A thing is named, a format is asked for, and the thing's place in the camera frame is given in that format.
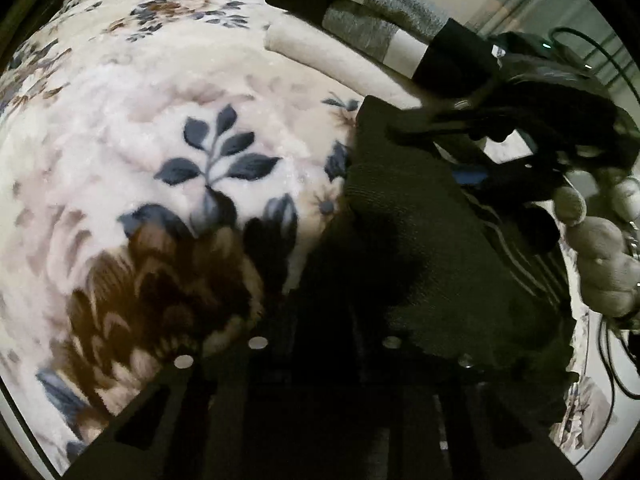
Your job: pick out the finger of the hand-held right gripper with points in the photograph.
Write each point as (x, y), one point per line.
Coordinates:
(445, 121)
(470, 177)

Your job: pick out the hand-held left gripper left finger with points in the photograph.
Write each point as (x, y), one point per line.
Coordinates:
(280, 332)

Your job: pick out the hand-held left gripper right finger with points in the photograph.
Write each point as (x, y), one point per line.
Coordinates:
(430, 420)

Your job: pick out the dark green knit garment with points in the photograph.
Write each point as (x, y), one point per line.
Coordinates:
(410, 240)

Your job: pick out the person's right hand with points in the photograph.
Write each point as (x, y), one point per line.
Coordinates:
(602, 260)

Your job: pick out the grey-green curtain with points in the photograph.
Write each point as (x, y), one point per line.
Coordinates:
(545, 5)

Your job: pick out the black grey white folded sweater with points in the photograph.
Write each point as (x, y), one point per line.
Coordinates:
(380, 15)

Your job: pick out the beige folded cloth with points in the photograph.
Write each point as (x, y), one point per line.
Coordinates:
(325, 55)

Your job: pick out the floral blanket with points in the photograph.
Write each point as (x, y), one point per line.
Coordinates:
(150, 160)

